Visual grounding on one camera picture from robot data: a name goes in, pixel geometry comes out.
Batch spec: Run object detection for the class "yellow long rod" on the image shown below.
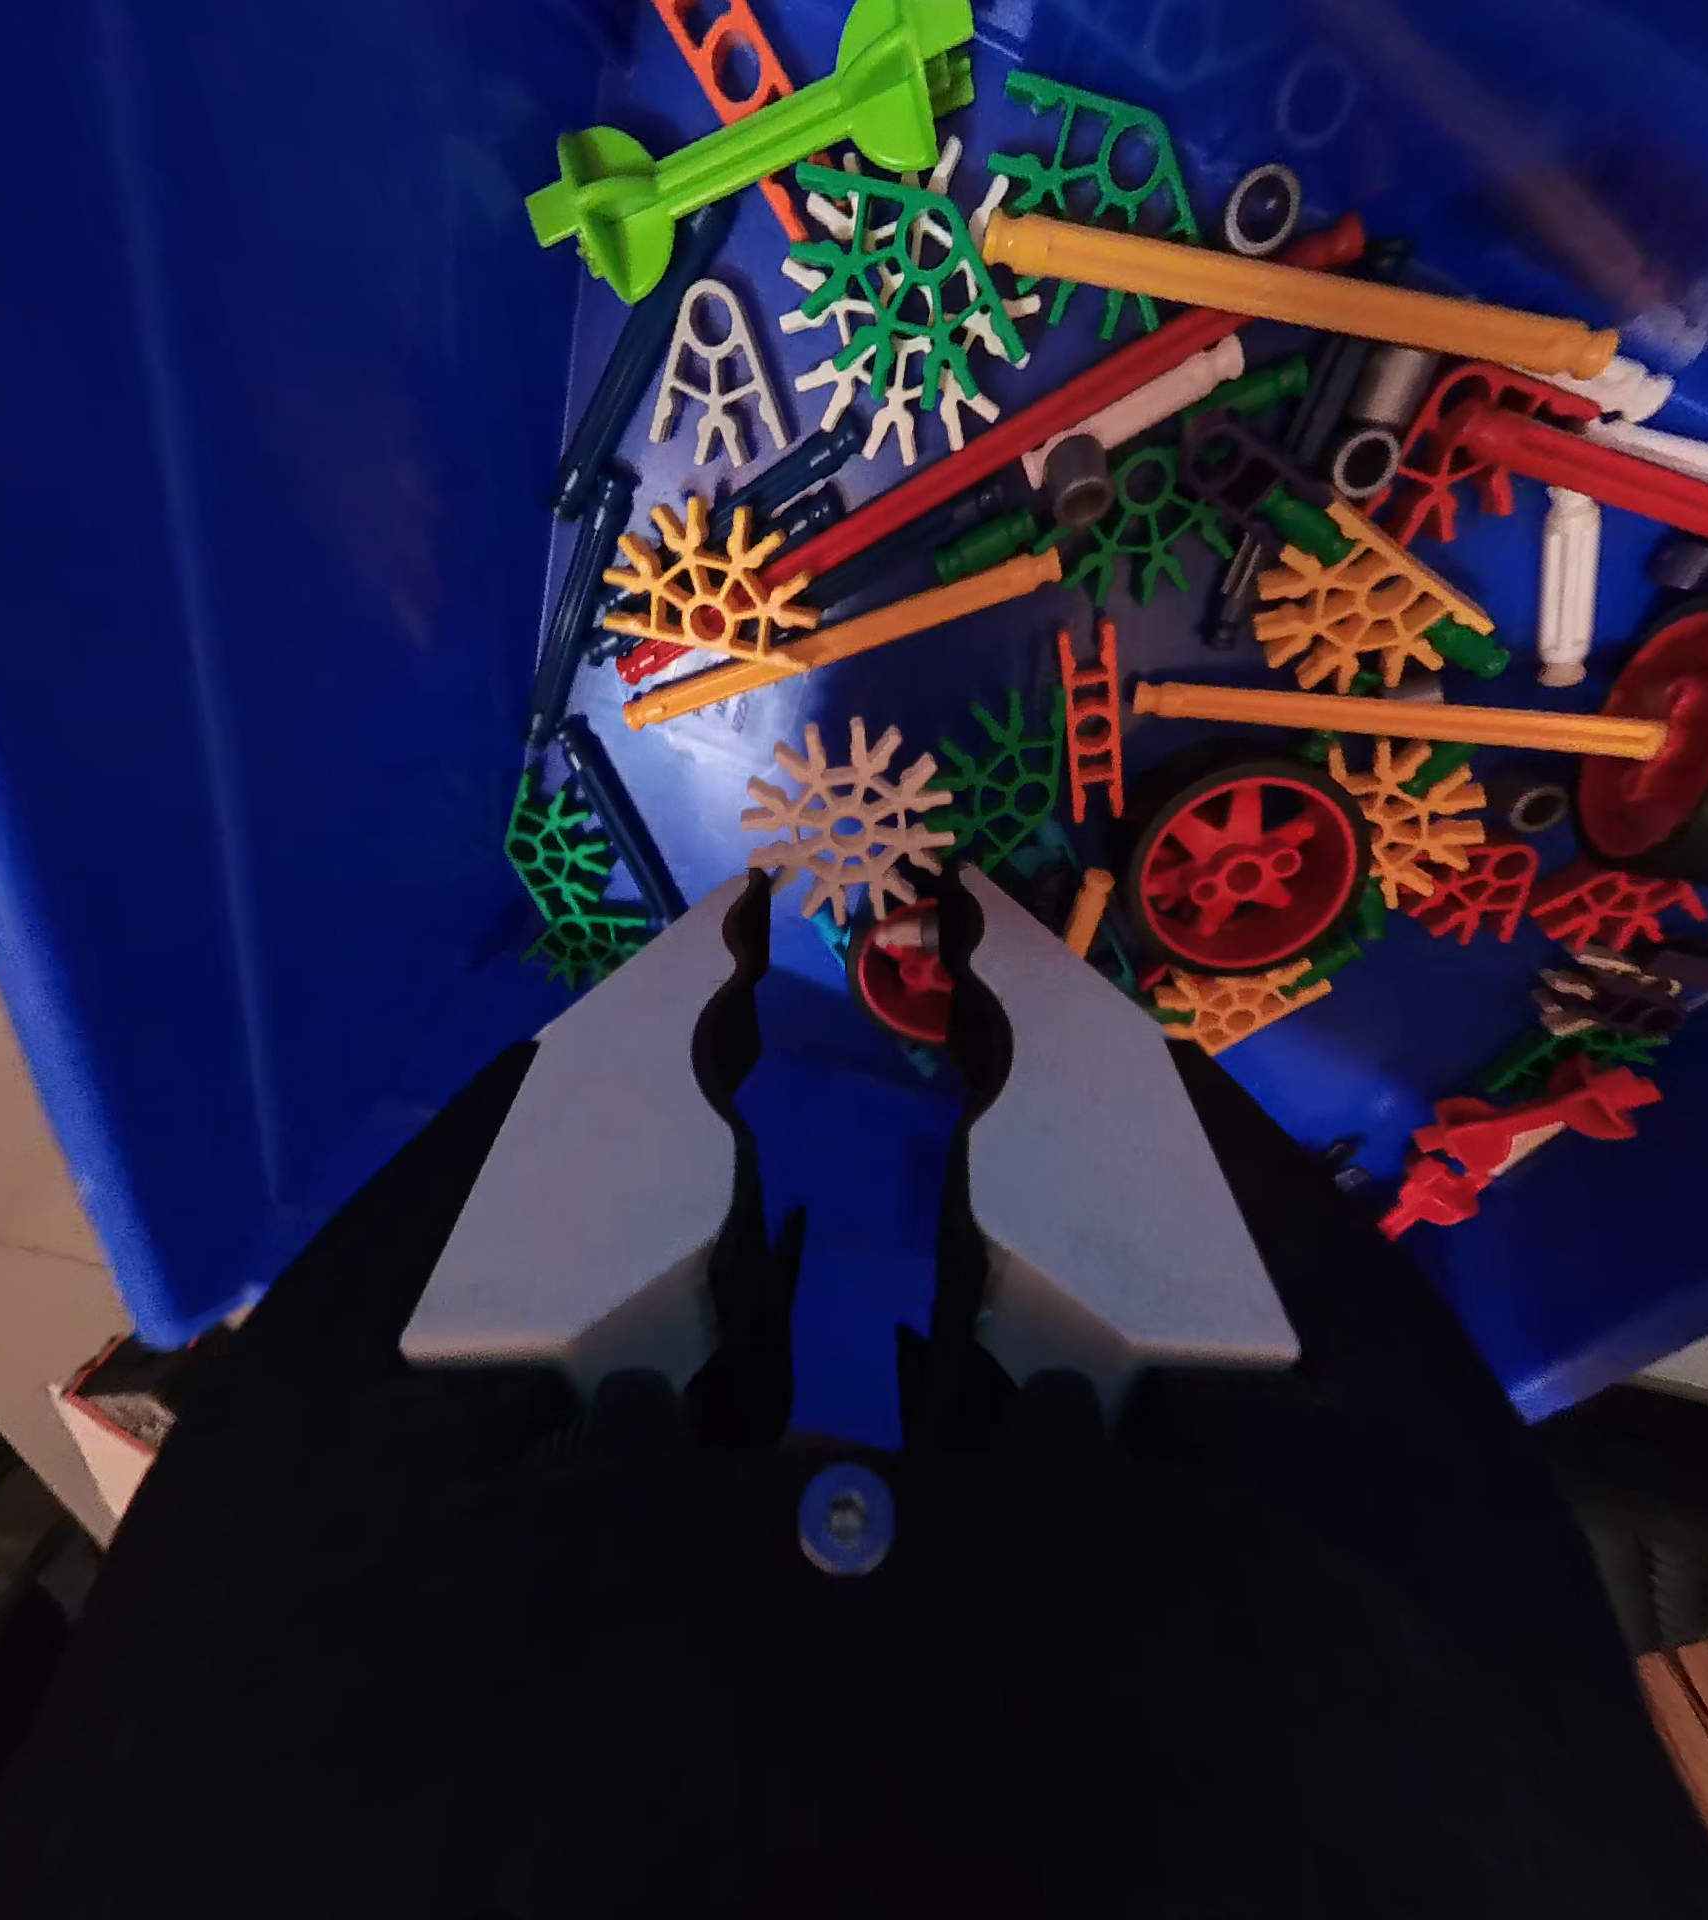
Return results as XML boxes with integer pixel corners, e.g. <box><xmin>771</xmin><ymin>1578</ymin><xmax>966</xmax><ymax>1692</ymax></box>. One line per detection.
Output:
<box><xmin>976</xmin><ymin>205</ymin><xmax>1623</xmax><ymax>382</ymax></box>
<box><xmin>619</xmin><ymin>544</ymin><xmax>1065</xmax><ymax>731</ymax></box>

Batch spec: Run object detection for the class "blue plastic bin with label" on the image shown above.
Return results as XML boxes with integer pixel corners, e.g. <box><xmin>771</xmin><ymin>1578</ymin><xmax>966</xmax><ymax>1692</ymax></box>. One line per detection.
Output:
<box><xmin>0</xmin><ymin>0</ymin><xmax>1708</xmax><ymax>1427</ymax></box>

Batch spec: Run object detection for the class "pile of toy building parts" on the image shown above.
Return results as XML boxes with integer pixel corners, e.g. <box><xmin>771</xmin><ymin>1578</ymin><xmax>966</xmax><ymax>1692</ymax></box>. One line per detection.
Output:
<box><xmin>500</xmin><ymin>0</ymin><xmax>1708</xmax><ymax>1247</ymax></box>

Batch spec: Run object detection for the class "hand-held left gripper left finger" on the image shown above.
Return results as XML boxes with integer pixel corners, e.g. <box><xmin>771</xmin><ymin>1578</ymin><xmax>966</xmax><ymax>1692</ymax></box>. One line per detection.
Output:
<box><xmin>400</xmin><ymin>866</ymin><xmax>806</xmax><ymax>1452</ymax></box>

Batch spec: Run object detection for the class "orange toy clip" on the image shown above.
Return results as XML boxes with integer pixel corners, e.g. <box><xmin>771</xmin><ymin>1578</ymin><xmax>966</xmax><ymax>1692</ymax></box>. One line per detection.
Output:
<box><xmin>647</xmin><ymin>0</ymin><xmax>813</xmax><ymax>245</ymax></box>

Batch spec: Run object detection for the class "black red toy wheel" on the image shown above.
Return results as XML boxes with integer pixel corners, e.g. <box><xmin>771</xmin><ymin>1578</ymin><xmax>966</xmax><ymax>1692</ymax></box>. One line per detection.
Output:
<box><xmin>1120</xmin><ymin>744</ymin><xmax>1375</xmax><ymax>979</ymax></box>
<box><xmin>1570</xmin><ymin>587</ymin><xmax>1708</xmax><ymax>890</ymax></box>
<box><xmin>841</xmin><ymin>896</ymin><xmax>963</xmax><ymax>1047</ymax></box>

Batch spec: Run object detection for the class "lime green spool rod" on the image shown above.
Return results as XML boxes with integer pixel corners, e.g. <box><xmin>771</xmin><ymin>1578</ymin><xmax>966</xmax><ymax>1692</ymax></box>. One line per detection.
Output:
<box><xmin>523</xmin><ymin>0</ymin><xmax>980</xmax><ymax>305</ymax></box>

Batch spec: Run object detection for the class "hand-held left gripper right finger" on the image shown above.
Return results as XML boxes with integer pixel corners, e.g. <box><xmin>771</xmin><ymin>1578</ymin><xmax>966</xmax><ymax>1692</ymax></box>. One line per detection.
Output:
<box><xmin>895</xmin><ymin>861</ymin><xmax>1303</xmax><ymax>1452</ymax></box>

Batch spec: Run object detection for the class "red long rod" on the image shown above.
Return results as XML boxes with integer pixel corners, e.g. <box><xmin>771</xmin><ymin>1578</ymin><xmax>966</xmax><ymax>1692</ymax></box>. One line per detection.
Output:
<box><xmin>613</xmin><ymin>209</ymin><xmax>1373</xmax><ymax>687</ymax></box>
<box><xmin>1457</xmin><ymin>408</ymin><xmax>1708</xmax><ymax>569</ymax></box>

